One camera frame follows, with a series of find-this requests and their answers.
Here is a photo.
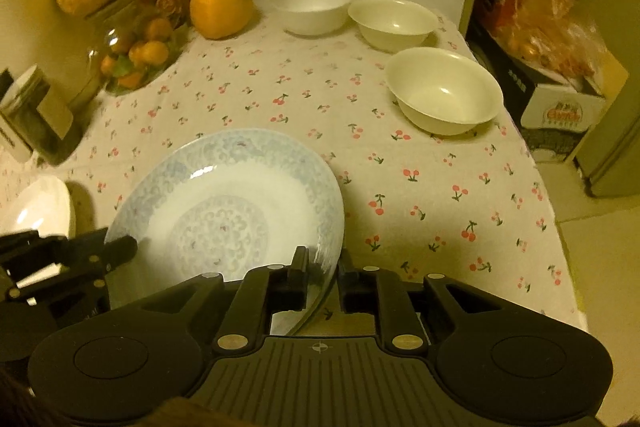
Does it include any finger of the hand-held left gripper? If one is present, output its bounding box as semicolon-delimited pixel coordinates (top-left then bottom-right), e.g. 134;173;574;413
7;234;139;301
0;229;69;276

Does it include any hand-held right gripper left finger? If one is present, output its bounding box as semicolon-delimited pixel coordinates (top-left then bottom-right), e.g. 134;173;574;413
127;246;311;354

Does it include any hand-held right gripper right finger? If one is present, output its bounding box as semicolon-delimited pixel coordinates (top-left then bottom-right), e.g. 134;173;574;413
337;256;507;354

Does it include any blue patterned plate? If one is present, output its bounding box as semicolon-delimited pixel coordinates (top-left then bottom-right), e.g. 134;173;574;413
102;128;347;338

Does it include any white bowl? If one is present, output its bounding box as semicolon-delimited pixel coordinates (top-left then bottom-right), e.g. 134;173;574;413
384;47;505;138
0;176;77;239
269;0;352;38
347;0;439;54

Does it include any cherry print tablecloth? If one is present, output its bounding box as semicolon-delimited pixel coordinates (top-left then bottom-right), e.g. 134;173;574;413
0;0;590;350

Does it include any metal canister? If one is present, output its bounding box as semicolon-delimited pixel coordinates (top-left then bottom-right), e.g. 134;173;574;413
0;64;84;166

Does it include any glass jar with metal lid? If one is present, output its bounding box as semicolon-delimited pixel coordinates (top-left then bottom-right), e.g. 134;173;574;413
86;0;193;96

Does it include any black and white box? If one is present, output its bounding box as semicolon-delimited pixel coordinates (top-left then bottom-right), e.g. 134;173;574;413
492;27;632;138

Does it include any grey cabinet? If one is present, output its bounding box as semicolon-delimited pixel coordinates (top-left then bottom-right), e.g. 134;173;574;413
572;94;640;198

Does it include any clear plastic bag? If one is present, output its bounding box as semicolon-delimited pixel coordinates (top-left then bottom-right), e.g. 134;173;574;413
504;0;615;84

